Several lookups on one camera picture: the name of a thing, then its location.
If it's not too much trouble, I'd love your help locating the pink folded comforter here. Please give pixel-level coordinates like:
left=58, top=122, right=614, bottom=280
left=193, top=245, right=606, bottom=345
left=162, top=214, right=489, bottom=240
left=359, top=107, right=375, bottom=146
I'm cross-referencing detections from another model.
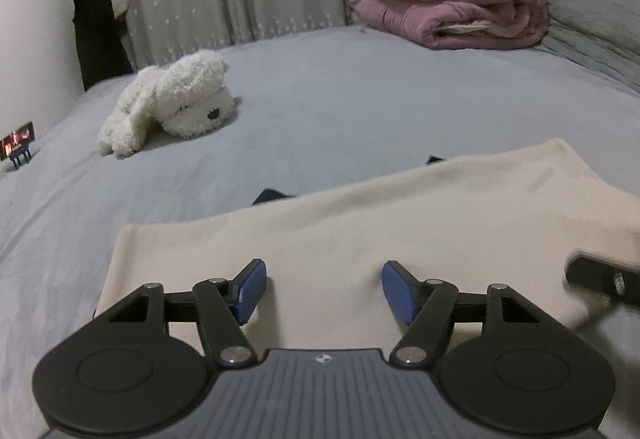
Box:
left=348, top=0, right=551, bottom=51

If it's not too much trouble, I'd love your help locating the bed with grey sheet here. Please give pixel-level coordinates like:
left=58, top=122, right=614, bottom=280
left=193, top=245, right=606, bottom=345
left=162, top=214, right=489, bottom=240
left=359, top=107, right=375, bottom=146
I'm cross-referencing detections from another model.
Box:
left=0, top=22, right=640, bottom=439

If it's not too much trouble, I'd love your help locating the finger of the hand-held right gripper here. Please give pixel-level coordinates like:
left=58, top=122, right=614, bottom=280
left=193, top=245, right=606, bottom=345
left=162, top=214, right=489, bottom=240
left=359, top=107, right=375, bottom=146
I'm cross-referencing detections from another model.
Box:
left=564, top=250, right=640, bottom=306

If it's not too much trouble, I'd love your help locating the white plush dog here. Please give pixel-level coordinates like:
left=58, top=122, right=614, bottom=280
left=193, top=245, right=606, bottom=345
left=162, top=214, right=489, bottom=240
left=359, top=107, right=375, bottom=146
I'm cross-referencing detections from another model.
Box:
left=97, top=49, right=240, bottom=157

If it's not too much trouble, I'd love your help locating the black hanging garment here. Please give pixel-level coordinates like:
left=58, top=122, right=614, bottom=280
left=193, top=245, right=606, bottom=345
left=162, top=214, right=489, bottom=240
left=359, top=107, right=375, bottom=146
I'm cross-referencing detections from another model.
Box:
left=70, top=0, right=135, bottom=92

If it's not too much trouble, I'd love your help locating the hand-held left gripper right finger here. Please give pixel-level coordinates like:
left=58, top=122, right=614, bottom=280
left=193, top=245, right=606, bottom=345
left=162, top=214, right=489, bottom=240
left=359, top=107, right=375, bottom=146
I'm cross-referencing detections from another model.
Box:
left=381, top=260, right=554, bottom=368

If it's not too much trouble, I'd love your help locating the phone with lit screen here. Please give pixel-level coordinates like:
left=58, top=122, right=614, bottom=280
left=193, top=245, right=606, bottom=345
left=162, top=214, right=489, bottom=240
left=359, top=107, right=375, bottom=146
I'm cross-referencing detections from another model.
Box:
left=0, top=122, right=36, bottom=160

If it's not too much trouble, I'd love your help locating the cream printed T-shirt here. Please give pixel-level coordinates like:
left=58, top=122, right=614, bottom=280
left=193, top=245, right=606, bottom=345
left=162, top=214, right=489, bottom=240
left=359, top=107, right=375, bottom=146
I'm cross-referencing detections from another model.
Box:
left=95, top=138, right=640, bottom=350

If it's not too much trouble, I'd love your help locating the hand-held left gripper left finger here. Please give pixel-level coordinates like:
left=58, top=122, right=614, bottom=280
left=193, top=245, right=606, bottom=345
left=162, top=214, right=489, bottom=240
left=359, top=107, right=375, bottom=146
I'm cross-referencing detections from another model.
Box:
left=94, top=258, right=269, bottom=368

